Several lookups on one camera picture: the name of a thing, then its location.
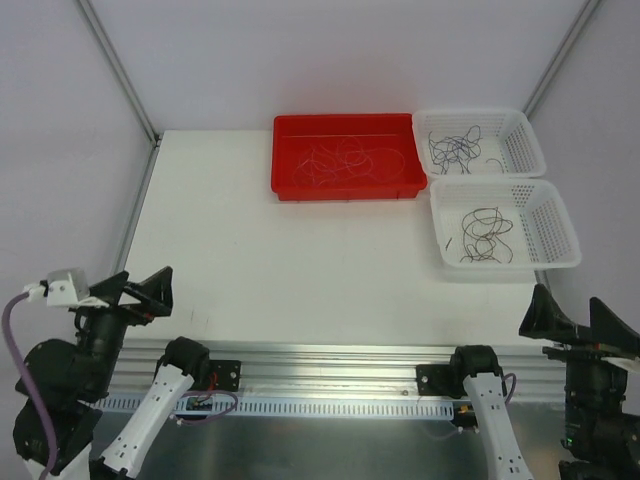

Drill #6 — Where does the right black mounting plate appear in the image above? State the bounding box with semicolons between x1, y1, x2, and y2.
415;364;466;399

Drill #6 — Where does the pink wire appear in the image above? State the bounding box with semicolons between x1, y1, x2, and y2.
299;137;406;187

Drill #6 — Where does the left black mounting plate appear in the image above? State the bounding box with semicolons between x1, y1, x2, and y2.
206;359;242;392

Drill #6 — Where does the white wire in tray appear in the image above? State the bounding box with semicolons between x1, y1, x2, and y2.
289;143;367;187

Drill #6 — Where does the left aluminium frame post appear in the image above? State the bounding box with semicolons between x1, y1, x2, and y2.
74;0;160;146

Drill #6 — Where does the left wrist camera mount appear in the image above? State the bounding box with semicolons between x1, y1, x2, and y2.
23;268;109;309

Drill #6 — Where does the aluminium frame post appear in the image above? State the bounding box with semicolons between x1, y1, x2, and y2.
74;0;160;146
522;0;605;119

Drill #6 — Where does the red plastic tray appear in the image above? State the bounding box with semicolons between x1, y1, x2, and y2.
271;113;428;202

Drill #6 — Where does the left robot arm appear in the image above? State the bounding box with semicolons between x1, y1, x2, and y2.
1;266;210;479

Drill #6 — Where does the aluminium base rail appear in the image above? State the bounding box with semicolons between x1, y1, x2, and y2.
109;339;571;404

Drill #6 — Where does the near white perforated basket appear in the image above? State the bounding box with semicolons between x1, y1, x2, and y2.
430;177;582;282

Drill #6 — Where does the black mounting plate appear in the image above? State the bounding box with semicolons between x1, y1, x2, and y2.
206;359;242;392
415;364;466;399

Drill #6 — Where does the white slotted cable duct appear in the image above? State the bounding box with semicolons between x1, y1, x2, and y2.
94;394;456;420

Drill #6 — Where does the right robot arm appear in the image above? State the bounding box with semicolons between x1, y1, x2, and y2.
448;284;639;479

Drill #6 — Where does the white perforated basket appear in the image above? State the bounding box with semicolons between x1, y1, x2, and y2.
412;108;546;178
430;177;582;282

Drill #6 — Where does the right aluminium frame post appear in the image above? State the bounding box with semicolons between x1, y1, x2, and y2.
522;0;605;119

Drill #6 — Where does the far white perforated basket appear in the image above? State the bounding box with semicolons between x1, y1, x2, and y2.
412;108;546;178

